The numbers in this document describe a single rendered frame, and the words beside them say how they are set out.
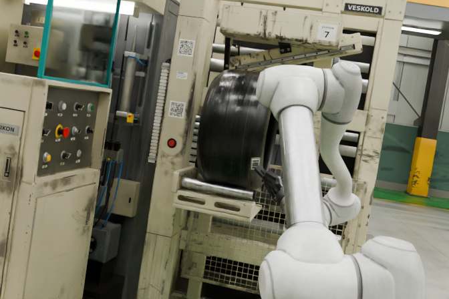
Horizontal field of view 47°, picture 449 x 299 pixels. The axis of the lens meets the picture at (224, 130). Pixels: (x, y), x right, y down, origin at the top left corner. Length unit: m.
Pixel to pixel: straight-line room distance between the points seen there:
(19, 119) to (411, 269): 1.37
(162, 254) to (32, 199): 0.80
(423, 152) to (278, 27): 8.96
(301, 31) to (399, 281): 1.61
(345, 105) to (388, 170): 10.17
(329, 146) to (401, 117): 10.13
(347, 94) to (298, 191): 0.39
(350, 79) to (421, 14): 6.48
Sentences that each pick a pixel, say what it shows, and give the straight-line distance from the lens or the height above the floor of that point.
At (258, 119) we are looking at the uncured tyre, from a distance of 2.19.
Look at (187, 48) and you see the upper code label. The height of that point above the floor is 1.51.
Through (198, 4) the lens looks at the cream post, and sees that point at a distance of 2.48.
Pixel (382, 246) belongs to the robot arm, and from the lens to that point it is 1.31.
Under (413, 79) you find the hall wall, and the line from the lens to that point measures 11.93.
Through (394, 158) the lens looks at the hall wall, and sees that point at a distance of 11.79.
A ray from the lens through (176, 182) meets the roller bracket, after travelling 2.35.
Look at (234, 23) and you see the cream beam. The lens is 2.69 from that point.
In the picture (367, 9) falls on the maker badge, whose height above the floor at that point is 1.90.
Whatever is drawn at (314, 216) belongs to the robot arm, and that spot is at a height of 1.04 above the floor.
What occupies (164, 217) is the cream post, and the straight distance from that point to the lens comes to 2.51.
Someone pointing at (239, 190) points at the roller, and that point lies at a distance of 2.32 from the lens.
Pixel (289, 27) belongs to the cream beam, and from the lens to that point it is 2.65.
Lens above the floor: 1.28
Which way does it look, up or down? 3 degrees down
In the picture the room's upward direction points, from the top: 9 degrees clockwise
